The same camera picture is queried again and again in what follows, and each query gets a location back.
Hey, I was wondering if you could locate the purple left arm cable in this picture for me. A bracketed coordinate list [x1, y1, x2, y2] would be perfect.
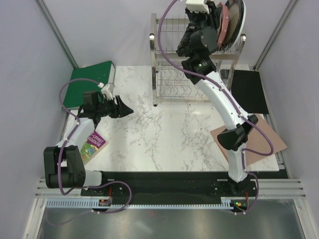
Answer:
[46, 77, 132, 226]

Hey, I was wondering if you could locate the green ring binder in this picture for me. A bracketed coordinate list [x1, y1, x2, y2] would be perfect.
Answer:
[63, 61, 116, 110]

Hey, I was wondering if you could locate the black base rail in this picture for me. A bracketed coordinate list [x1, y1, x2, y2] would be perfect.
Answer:
[52, 170, 257, 206]

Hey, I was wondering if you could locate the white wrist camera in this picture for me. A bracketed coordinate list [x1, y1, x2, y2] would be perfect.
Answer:
[98, 82, 115, 100]
[185, 0, 209, 13]

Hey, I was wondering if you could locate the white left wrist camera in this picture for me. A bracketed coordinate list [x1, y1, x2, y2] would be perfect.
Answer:
[98, 82, 115, 100]

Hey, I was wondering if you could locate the black rimmed cream plate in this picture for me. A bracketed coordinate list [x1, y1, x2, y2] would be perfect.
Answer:
[222, 0, 244, 49]

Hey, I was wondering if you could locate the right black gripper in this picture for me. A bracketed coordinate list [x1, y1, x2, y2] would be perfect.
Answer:
[177, 1, 224, 53]

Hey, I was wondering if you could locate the pink polka dot plate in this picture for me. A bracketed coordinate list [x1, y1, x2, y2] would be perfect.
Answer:
[217, 2, 229, 50]

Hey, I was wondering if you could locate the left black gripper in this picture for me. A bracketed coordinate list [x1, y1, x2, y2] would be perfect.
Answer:
[96, 96, 134, 119]

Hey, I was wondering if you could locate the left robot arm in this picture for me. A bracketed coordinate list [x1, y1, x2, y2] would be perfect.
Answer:
[43, 91, 134, 196]

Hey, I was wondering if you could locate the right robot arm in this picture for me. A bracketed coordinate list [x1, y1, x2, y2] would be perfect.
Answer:
[176, 0, 258, 196]

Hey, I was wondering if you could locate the purple treehouse book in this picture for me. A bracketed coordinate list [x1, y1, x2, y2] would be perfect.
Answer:
[80, 131, 108, 165]

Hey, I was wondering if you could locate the steel dish rack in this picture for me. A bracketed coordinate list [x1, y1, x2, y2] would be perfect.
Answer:
[149, 13, 247, 109]

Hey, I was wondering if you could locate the white watermelon plate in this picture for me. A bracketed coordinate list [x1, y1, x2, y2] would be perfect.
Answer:
[232, 0, 247, 46]

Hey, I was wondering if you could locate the black mat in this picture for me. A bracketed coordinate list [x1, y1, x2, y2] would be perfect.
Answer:
[231, 70, 269, 114]

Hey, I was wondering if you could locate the white slotted cable duct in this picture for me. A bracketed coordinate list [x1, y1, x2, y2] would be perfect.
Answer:
[45, 198, 239, 210]

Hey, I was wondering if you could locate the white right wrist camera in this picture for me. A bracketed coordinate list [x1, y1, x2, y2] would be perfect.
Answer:
[185, 0, 209, 13]

